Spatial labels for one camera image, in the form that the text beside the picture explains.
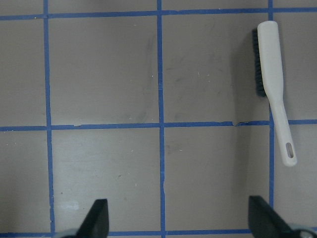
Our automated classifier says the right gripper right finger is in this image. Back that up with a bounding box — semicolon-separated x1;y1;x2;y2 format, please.
248;196;301;238

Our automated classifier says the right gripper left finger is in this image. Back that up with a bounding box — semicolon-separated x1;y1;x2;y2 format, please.
75;199;109;238

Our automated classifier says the white hand brush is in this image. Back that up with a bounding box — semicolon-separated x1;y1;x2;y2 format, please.
252;21;297;167

